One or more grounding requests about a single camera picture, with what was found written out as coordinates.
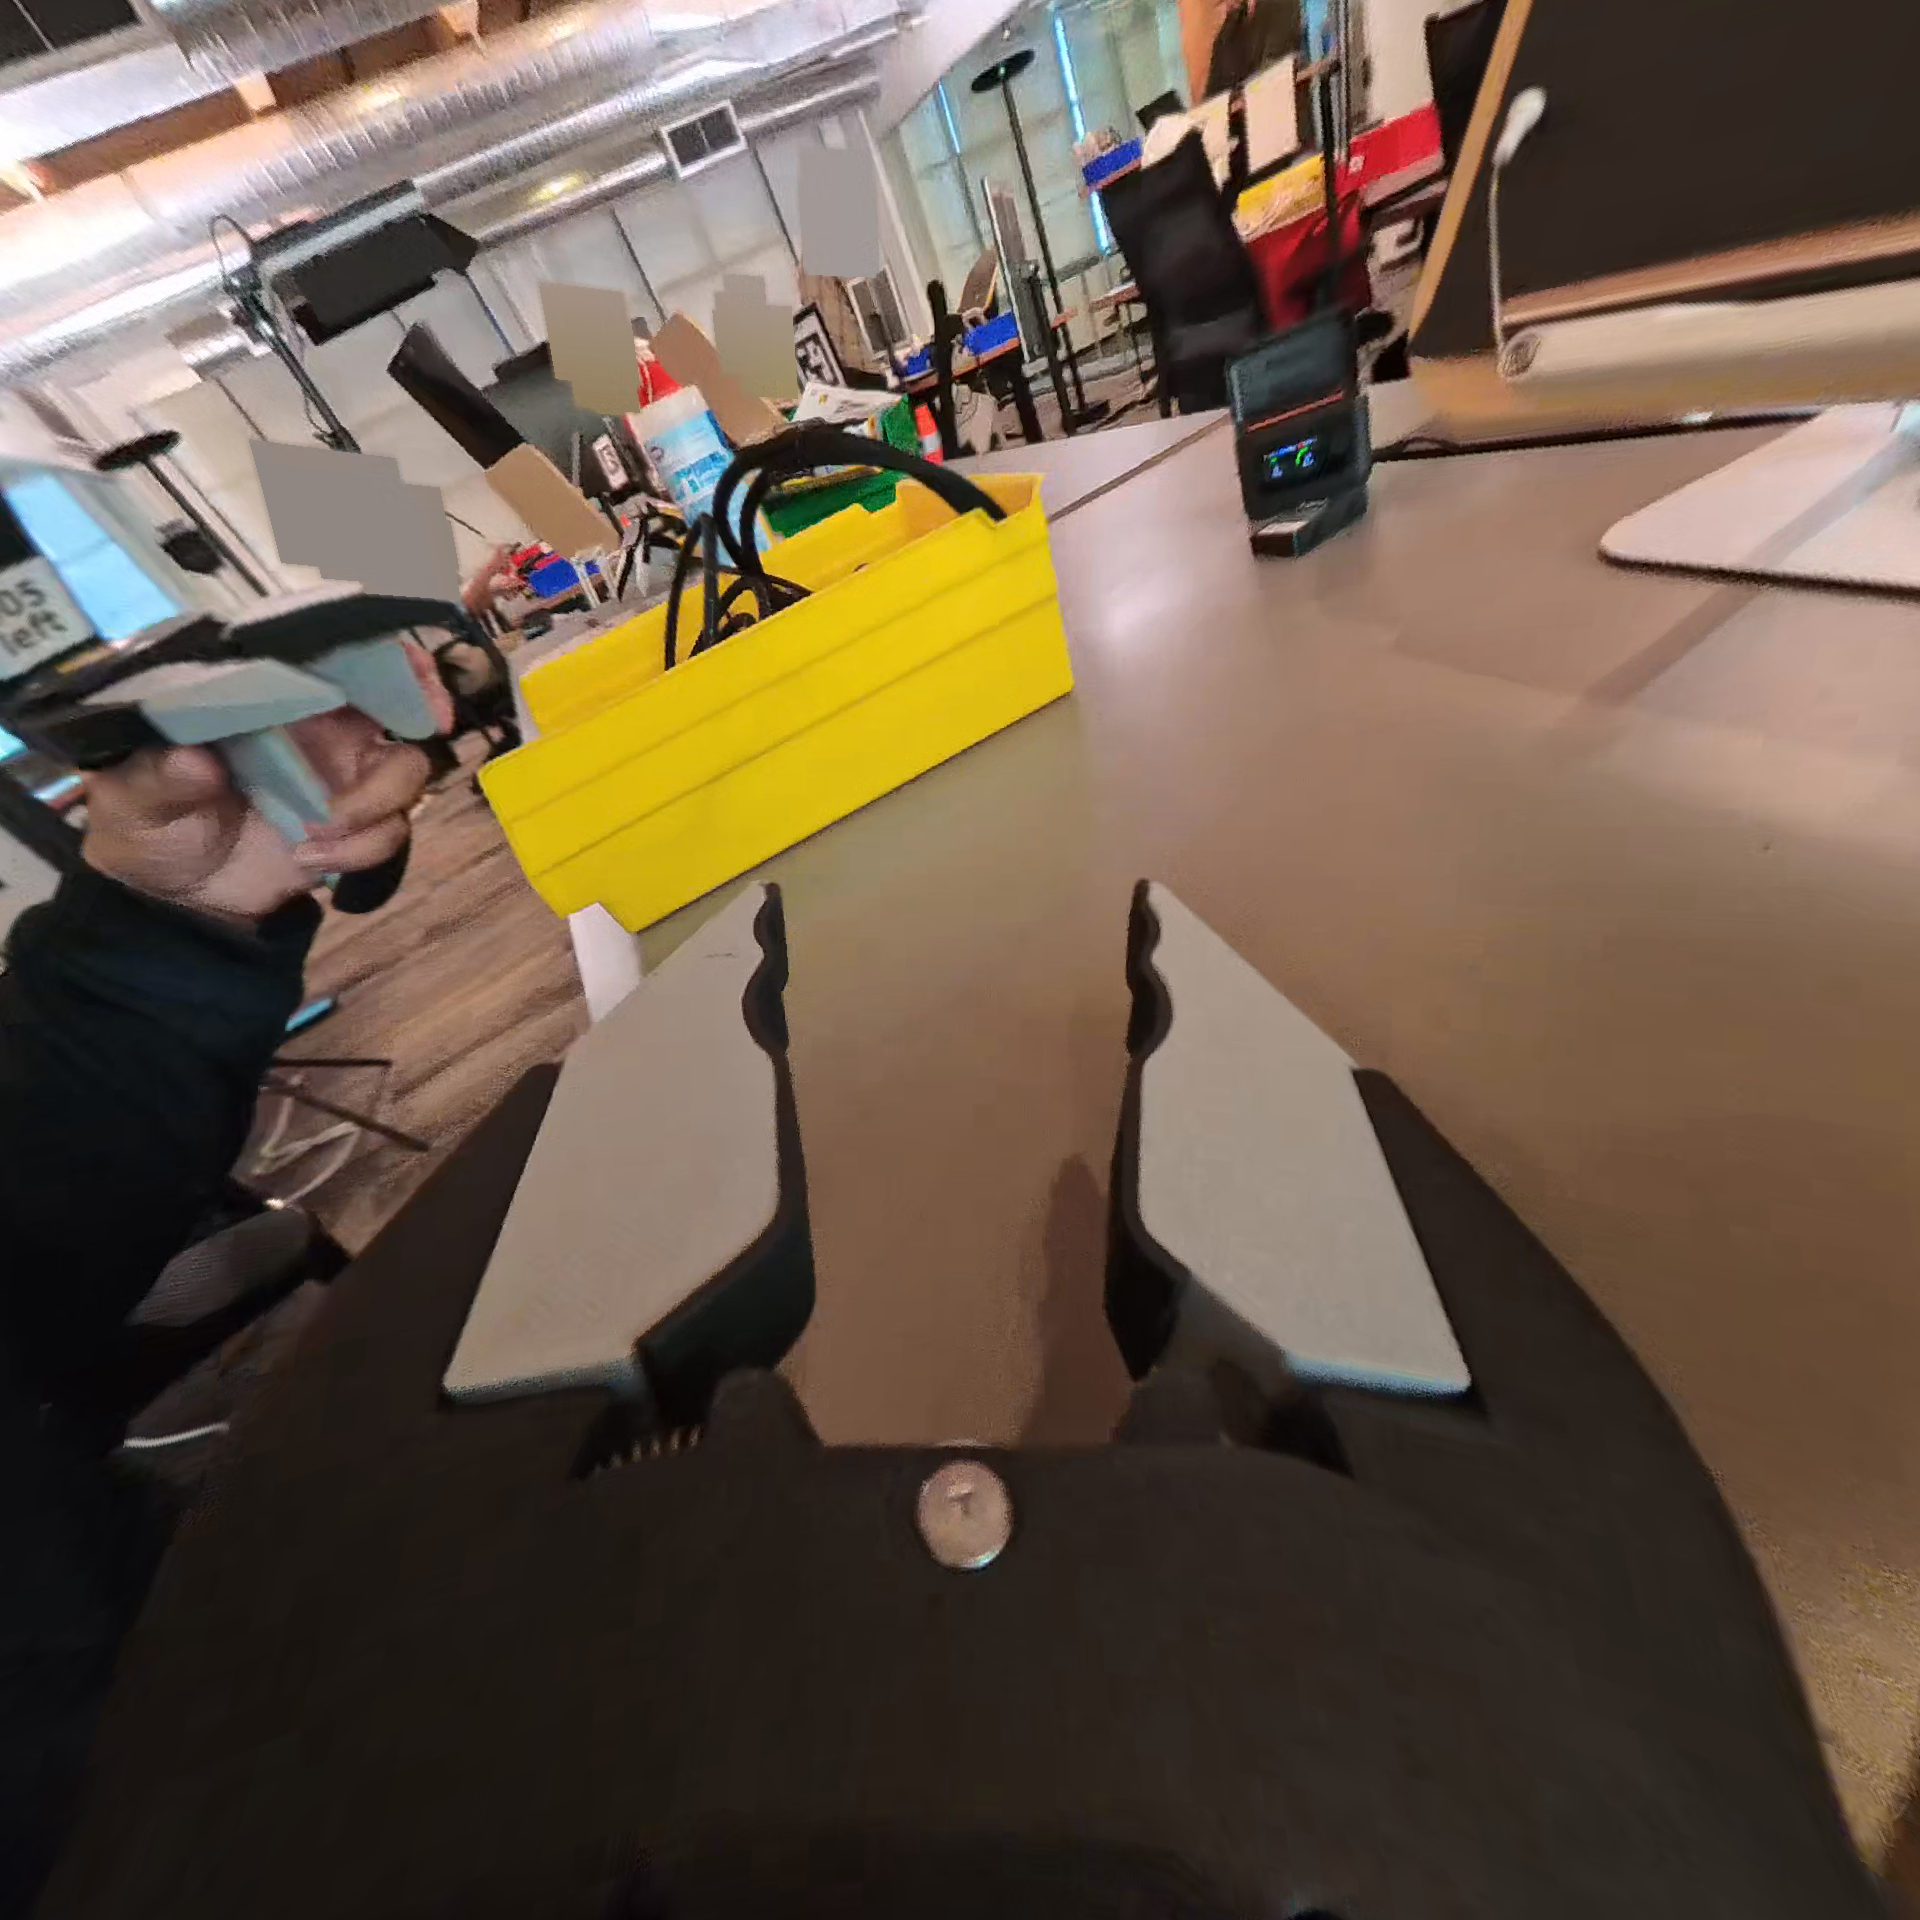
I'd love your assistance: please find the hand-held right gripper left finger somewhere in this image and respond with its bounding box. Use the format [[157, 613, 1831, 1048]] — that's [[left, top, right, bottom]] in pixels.
[[440, 883, 818, 1426]]

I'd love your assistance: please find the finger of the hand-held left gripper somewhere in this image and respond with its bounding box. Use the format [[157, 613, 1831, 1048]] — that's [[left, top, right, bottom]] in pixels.
[[142, 632, 448, 748]]

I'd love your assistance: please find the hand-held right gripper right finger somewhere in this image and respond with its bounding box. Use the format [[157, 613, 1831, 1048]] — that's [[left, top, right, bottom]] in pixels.
[[1106, 880, 1472, 1426]]

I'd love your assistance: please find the yellow plastic bin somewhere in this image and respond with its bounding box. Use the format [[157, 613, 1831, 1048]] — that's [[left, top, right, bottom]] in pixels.
[[478, 470, 1075, 922]]

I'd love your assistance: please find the person's left forearm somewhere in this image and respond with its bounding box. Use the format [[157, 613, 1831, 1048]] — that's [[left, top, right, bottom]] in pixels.
[[0, 862, 325, 1501]]

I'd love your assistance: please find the person's left hand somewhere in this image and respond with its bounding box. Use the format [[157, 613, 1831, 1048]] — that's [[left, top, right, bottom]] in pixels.
[[82, 705, 453, 923]]

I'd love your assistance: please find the black office chair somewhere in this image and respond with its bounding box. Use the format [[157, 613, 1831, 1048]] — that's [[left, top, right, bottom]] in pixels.
[[1098, 128, 1273, 419], [127, 1201, 359, 1360]]

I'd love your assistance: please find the black studio light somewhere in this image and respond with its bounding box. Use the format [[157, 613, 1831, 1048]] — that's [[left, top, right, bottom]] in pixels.
[[247, 180, 483, 350]]

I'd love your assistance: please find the blue wipes canister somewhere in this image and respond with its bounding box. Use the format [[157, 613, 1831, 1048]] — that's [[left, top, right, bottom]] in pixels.
[[637, 381, 741, 522]]

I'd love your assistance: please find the green cardboard box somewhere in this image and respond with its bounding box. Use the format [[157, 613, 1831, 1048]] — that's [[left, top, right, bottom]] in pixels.
[[758, 462, 889, 544]]

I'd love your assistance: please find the black charger with display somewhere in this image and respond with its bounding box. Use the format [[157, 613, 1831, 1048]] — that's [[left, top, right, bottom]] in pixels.
[[1224, 306, 1375, 541]]

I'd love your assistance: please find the black floor lamp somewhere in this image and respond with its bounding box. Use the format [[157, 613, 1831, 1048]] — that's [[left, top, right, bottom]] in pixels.
[[967, 49, 1087, 442]]

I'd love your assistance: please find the silver ventilation duct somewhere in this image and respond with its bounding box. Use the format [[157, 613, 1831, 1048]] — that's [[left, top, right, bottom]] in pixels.
[[0, 0, 931, 378]]

